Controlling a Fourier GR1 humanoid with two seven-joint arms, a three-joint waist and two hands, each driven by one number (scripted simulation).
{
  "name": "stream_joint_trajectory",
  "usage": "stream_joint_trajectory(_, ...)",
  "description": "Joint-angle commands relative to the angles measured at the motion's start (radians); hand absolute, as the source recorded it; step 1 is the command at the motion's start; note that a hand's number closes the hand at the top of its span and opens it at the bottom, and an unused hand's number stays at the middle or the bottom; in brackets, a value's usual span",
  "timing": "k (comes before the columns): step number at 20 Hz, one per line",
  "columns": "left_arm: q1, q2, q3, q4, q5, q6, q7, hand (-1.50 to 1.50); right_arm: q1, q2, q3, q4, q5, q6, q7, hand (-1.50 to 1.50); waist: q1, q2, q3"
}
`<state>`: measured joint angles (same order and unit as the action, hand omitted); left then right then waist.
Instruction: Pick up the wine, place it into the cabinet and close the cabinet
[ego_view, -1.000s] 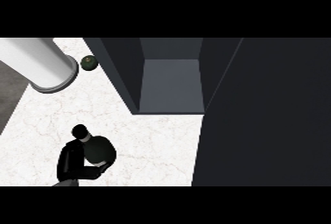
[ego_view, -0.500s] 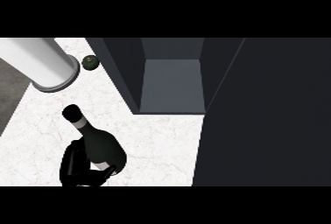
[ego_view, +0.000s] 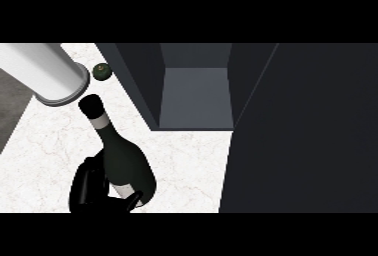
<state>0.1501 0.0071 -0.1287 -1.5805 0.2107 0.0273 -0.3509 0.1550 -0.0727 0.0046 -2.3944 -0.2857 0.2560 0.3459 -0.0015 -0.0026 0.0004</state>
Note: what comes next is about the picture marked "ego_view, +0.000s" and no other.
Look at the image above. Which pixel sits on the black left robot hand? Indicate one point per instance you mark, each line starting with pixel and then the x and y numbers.
pixel 86 186

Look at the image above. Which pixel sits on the dark green wine bottle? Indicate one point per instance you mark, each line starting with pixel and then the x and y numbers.
pixel 126 160

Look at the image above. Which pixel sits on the dark grey open cabinet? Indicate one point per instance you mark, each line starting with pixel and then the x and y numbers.
pixel 194 96

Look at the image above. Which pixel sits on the small dark green fruit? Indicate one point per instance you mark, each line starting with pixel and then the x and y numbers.
pixel 101 71

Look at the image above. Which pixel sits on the white cylindrical appliance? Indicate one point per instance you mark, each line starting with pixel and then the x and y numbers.
pixel 42 71

